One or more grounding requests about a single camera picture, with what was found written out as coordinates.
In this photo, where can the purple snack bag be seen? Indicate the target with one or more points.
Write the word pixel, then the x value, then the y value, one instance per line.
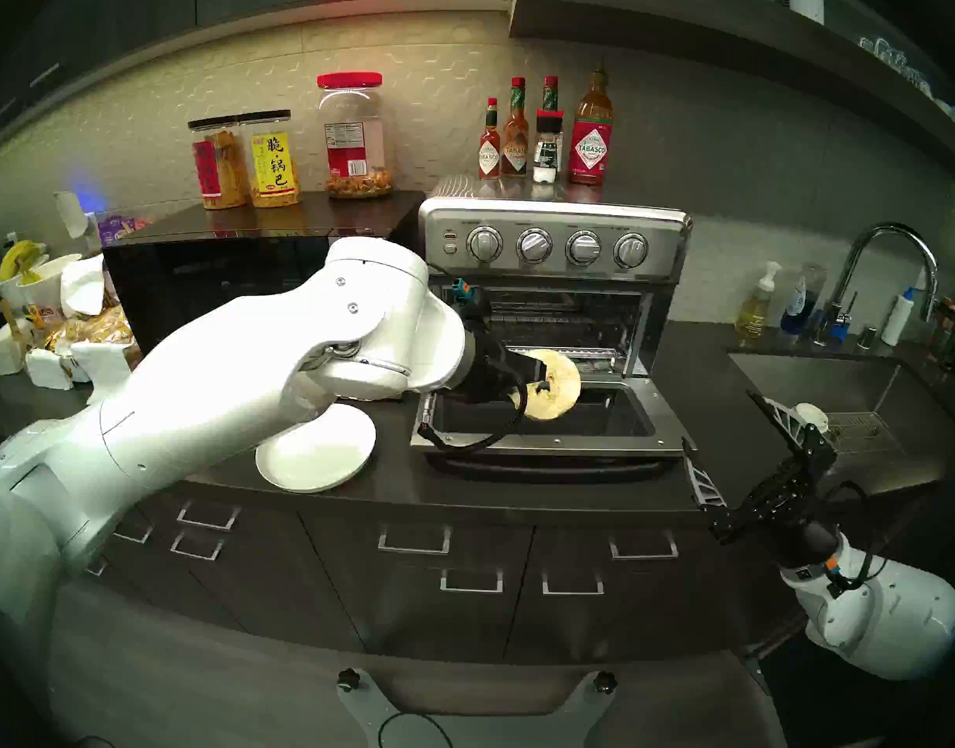
pixel 115 226

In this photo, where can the black cap salt grinder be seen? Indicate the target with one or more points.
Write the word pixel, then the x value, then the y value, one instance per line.
pixel 547 150

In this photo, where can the clear bag of bread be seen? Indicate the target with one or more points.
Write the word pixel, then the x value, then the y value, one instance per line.
pixel 107 326

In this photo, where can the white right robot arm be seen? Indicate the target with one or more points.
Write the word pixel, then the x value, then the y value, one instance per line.
pixel 898 614

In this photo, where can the large red lid jar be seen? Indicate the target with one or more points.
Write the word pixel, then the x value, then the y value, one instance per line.
pixel 353 154

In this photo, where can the pale bagel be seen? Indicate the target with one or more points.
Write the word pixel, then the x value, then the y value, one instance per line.
pixel 563 400

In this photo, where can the blue dish soap bottle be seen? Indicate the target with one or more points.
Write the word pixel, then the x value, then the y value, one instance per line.
pixel 797 302

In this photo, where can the yellow liquid soap dispenser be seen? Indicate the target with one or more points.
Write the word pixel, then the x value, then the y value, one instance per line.
pixel 754 314

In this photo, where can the small chrome sink button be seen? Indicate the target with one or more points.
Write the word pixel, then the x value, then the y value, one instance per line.
pixel 867 336

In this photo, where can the large white paper bag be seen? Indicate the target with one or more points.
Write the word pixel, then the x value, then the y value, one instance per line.
pixel 103 365

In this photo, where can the white bottle with blue cap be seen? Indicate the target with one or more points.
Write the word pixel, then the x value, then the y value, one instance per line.
pixel 896 322

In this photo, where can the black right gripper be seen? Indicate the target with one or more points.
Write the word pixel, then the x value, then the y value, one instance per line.
pixel 789 520

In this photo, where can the silver oven knob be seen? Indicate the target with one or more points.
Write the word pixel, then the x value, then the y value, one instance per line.
pixel 535 245
pixel 485 244
pixel 631 250
pixel 584 248

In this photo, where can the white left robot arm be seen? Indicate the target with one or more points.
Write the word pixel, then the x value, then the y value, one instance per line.
pixel 212 396

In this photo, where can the dark wall shelf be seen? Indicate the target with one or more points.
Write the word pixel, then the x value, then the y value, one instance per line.
pixel 719 33

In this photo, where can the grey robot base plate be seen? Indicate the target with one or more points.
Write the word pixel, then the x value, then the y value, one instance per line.
pixel 368 715

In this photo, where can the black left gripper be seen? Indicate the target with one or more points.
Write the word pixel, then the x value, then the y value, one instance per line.
pixel 489 372

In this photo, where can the brown glass bottle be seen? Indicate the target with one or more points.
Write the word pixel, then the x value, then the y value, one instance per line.
pixel 947 329

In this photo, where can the black microwave oven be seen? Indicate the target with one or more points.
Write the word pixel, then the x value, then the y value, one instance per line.
pixel 212 255

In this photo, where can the medium orange Tabasco bottle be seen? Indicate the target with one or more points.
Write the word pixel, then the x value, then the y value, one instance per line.
pixel 515 154

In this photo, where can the black base plate knob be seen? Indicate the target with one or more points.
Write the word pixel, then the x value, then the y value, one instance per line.
pixel 604 682
pixel 348 679

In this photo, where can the chrome gooseneck faucet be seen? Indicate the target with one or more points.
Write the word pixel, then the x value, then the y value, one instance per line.
pixel 886 229

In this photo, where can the red label snack jar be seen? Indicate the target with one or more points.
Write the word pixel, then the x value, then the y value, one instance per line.
pixel 212 170

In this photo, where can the small red Tabasco bottle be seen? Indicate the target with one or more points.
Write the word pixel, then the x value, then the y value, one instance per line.
pixel 490 158

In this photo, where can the stainless steel sink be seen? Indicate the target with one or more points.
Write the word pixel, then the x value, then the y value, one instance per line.
pixel 820 372

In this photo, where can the small white paper bag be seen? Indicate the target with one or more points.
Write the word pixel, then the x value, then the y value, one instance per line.
pixel 49 368

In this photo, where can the stainless steel toaster oven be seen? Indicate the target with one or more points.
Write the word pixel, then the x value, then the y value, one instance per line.
pixel 555 209

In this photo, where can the yellow label snack jar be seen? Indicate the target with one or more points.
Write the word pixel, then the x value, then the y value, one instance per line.
pixel 273 162

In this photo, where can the large Tabasco sauce bottle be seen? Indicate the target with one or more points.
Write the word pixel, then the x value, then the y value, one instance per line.
pixel 591 154

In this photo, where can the dark lower kitchen cabinet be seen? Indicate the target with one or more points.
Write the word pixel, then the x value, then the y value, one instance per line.
pixel 446 629

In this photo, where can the green label Tabasco bottle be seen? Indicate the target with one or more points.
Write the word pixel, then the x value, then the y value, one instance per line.
pixel 550 96

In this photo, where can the yellow banana bunch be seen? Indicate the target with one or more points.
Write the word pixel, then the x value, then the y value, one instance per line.
pixel 17 257

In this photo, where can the glass toaster oven door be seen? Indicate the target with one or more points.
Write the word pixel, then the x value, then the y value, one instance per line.
pixel 571 442

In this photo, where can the round white plate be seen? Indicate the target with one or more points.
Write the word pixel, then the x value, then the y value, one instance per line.
pixel 321 458

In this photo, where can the foil lined oven tray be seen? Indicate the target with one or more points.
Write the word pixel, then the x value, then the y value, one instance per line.
pixel 602 361

